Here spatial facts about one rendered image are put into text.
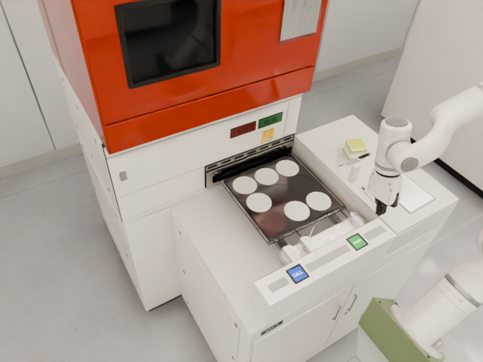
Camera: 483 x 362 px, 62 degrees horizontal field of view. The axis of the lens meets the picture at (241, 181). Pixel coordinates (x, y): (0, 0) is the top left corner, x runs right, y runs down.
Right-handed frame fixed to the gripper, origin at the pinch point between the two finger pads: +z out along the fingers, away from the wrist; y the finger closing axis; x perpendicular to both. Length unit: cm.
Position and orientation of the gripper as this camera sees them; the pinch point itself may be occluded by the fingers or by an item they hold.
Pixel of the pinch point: (381, 208)
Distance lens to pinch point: 139.8
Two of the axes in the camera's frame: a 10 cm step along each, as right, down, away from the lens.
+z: 0.6, 8.1, 5.8
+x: 8.6, -3.4, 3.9
